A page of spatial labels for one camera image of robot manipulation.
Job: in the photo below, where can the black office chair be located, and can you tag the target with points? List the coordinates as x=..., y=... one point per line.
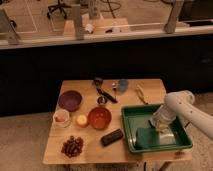
x=61, y=6

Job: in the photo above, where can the purple bowl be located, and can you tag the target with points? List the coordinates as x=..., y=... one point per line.
x=70, y=100

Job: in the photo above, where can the dark round lid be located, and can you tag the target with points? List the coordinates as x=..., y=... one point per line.
x=97, y=81

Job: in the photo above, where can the black handled knife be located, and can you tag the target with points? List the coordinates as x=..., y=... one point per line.
x=107, y=95

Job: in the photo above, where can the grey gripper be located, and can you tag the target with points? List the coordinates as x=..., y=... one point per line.
x=159, y=126

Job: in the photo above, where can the blue cup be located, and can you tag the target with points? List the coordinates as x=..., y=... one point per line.
x=123, y=85

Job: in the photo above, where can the dark brown rectangular block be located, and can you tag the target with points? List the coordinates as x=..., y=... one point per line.
x=111, y=137

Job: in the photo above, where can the clear plastic bag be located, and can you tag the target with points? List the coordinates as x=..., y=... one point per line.
x=165, y=137

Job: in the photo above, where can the bunch of dark grapes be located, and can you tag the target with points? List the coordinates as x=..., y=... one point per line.
x=72, y=147

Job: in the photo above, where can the white cup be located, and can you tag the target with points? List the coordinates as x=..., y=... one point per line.
x=61, y=118

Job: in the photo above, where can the metal spoon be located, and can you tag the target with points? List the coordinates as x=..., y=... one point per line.
x=114, y=87

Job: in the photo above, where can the red bowl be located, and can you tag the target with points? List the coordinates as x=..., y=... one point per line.
x=99, y=118

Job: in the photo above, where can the small metal cup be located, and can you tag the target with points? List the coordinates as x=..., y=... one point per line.
x=101, y=101

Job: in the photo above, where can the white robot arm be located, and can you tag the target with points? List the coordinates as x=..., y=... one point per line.
x=181, y=103

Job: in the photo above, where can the green plastic tray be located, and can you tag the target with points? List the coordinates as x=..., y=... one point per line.
x=135, y=117

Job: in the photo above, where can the green sponge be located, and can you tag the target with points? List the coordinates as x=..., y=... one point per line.
x=145, y=138

